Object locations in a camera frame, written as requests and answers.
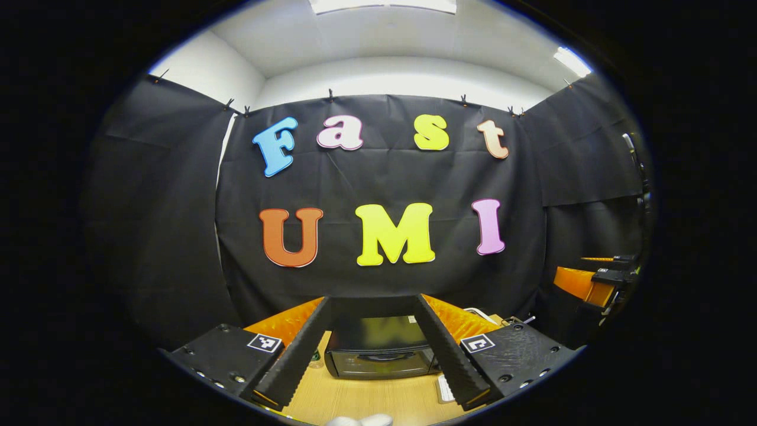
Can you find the row of black cloth clips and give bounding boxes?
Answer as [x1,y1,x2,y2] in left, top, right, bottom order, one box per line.
[155,68,574,117]

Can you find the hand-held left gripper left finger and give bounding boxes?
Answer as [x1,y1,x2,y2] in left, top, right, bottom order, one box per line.
[160,296,332,410]

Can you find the long ceiling light panel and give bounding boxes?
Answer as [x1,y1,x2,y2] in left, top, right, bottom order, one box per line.
[309,0,457,15]

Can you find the black electric oven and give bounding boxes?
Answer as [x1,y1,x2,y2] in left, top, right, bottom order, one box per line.
[324,315,442,380]

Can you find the black backdrop cloth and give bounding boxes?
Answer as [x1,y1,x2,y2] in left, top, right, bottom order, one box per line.
[83,74,651,350]

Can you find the small ceiling light panel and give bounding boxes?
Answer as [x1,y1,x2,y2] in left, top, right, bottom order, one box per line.
[553,47,593,78]

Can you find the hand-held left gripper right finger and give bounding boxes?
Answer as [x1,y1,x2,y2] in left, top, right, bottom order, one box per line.
[412,294,583,411]

